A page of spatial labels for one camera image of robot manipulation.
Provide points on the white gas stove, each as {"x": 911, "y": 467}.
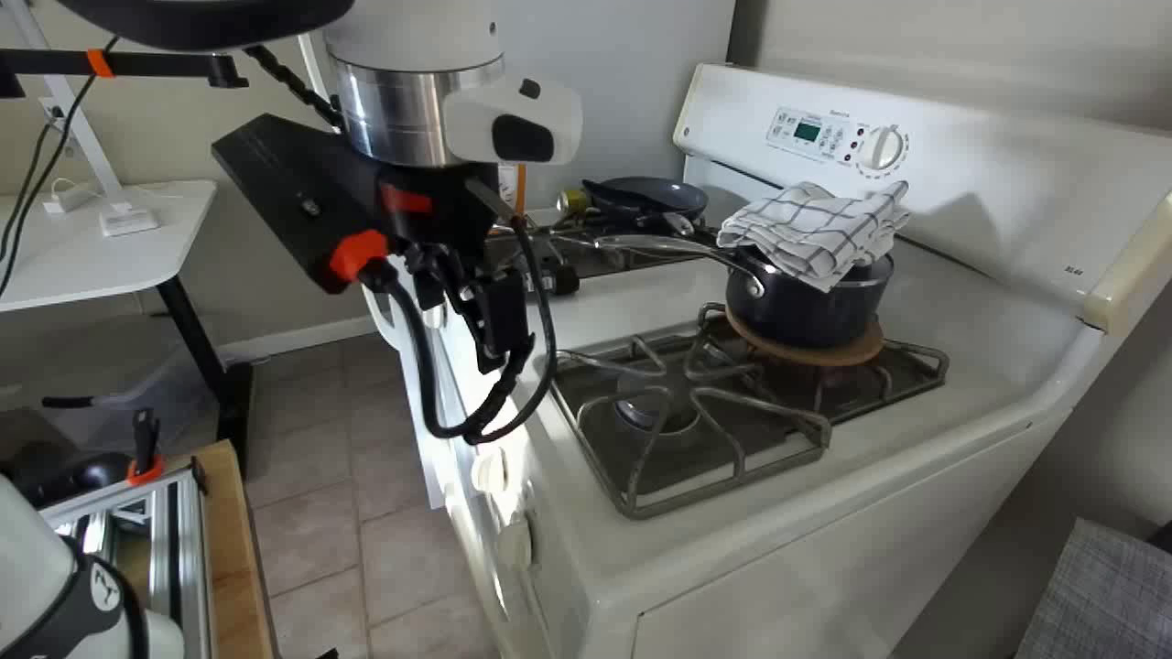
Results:
{"x": 781, "y": 536}

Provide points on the white power adapter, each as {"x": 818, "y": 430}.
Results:
{"x": 125, "y": 220}

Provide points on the round cork trivet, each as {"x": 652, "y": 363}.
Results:
{"x": 845, "y": 356}

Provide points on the white stove timer dial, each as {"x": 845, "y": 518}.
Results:
{"x": 883, "y": 147}

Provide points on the wooden board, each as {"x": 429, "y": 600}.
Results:
{"x": 241, "y": 550}

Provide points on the white side table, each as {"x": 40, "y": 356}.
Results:
{"x": 73, "y": 250}

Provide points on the white refrigerator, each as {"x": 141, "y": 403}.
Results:
{"x": 624, "y": 87}

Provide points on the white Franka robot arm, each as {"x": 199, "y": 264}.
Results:
{"x": 416, "y": 40}

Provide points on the dark frying pan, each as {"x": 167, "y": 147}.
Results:
{"x": 646, "y": 197}

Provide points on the white slanted pole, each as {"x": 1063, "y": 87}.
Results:
{"x": 78, "y": 132}

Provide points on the aluminium cart frame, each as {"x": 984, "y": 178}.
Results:
{"x": 183, "y": 536}

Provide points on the black cast iron burner grate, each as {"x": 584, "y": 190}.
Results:
{"x": 608, "y": 254}
{"x": 681, "y": 422}

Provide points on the gray checked cloth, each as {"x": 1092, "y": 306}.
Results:
{"x": 1101, "y": 600}

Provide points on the small white plug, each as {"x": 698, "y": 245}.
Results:
{"x": 65, "y": 197}

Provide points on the white stove knob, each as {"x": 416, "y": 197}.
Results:
{"x": 493, "y": 473}

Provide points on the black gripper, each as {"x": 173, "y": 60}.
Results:
{"x": 441, "y": 220}

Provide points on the black flat wrist plate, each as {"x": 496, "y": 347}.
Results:
{"x": 305, "y": 184}

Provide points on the black clamp with orange grip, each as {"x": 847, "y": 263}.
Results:
{"x": 145, "y": 444}

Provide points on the orange clip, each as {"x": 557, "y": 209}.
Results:
{"x": 97, "y": 60}

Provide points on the black boom bar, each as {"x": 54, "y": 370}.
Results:
{"x": 158, "y": 64}

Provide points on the white checkered dish towel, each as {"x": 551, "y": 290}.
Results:
{"x": 810, "y": 225}

